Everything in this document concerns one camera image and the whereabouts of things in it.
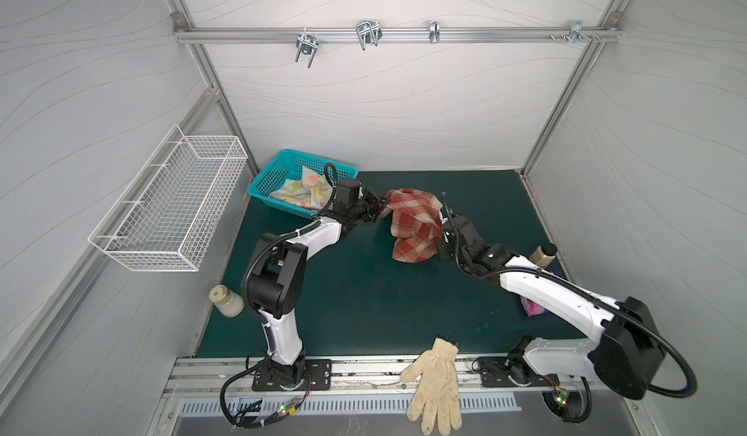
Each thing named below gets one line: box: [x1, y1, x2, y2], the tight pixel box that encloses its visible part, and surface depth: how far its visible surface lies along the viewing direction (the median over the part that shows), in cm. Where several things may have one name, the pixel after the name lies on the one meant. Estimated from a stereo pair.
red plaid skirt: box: [379, 187, 444, 263], surface depth 93 cm
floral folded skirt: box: [268, 165, 334, 212], surface depth 113 cm
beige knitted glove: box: [399, 336, 463, 436], surface depth 73 cm
